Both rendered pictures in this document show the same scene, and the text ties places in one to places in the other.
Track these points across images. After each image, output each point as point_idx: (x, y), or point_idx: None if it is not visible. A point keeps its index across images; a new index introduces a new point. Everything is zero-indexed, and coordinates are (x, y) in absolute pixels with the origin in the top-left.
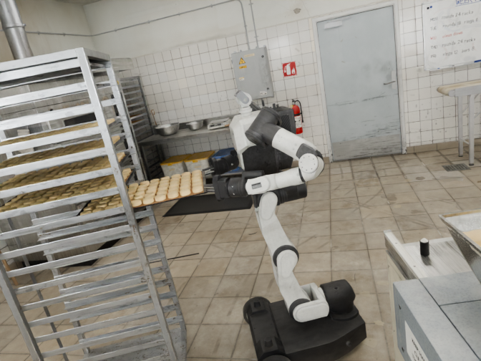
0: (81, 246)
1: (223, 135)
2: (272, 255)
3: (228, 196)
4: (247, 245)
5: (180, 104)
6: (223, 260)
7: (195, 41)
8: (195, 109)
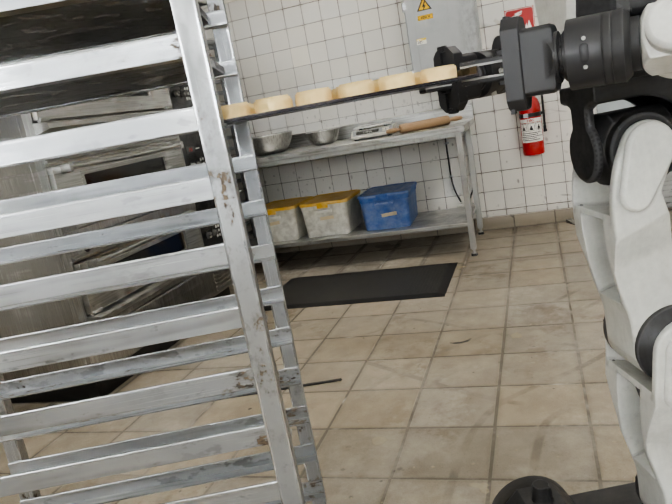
0: (60, 298)
1: (378, 161)
2: (634, 335)
3: (556, 87)
4: (453, 364)
5: (294, 99)
6: (402, 394)
7: None
8: (322, 109)
